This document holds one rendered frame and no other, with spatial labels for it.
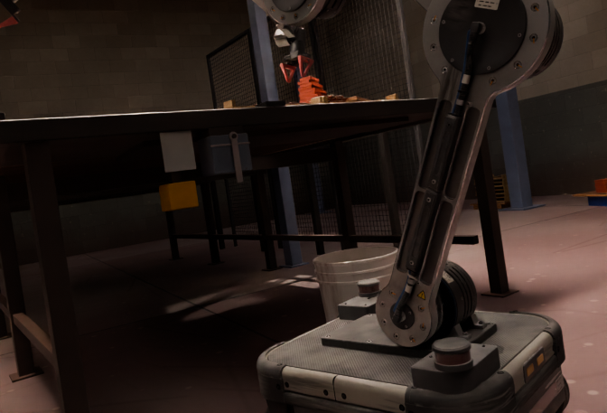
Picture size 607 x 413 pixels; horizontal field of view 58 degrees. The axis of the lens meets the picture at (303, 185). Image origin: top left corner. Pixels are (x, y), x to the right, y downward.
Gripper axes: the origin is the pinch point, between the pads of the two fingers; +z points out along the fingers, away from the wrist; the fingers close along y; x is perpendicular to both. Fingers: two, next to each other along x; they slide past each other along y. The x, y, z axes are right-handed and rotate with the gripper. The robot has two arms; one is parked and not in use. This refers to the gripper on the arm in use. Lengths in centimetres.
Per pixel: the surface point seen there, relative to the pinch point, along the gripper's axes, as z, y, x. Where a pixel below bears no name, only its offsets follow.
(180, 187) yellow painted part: 52, -19, 52
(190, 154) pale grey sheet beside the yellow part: 41, -16, 49
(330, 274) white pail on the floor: 75, -31, 2
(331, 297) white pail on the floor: 82, -29, -1
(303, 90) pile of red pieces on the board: -26, 79, -62
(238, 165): 43, -20, 34
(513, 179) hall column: -30, 154, -403
